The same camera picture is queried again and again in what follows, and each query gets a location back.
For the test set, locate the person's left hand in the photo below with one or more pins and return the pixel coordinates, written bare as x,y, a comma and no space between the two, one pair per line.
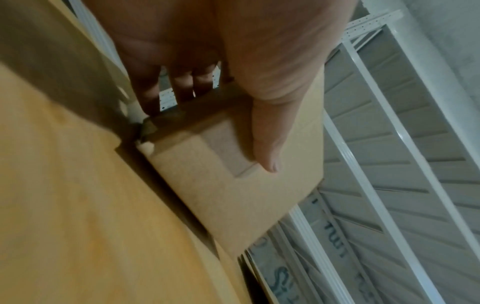
225,29

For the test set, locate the brown cardboard box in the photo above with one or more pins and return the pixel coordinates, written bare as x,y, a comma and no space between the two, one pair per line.
225,193

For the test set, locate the white metal shelving unit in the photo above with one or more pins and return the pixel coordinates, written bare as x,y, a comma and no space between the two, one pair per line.
375,118

